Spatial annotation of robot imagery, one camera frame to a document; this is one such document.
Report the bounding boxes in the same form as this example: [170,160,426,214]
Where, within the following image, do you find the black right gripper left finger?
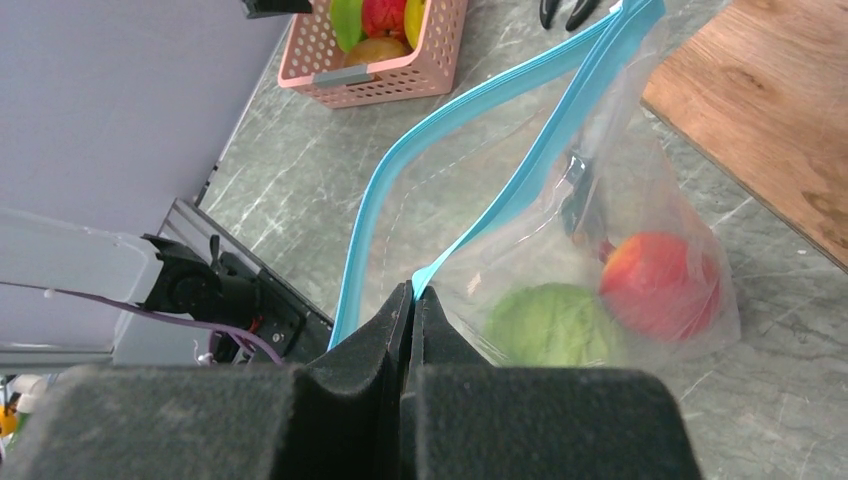
[1,283,415,479]

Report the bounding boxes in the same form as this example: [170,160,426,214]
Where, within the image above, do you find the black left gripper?
[241,0,313,19]

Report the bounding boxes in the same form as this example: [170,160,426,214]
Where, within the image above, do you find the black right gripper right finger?
[400,288,702,479]

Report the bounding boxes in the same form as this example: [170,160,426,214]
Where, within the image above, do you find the green cabbage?
[482,283,625,367]

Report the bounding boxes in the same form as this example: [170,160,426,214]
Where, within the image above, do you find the clear zip top bag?
[330,1,741,368]

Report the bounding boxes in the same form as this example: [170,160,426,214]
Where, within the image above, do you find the red apple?
[599,231,721,342]

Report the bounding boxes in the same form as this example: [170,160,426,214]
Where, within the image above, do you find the pink perforated plastic basket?
[277,1,468,109]

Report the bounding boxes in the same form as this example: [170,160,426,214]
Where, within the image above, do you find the green bell pepper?
[329,0,366,53]

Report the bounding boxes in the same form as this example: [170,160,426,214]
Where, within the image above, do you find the red bell pepper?
[361,0,406,41]

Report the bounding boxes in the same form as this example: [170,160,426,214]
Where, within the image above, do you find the yellow bell pepper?
[404,0,427,50]

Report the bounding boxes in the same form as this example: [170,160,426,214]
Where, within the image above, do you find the black pliers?
[538,0,601,33]

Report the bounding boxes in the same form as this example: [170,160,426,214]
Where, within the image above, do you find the wooden board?
[643,1,847,267]

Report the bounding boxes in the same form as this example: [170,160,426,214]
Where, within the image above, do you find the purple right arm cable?
[0,281,286,369]

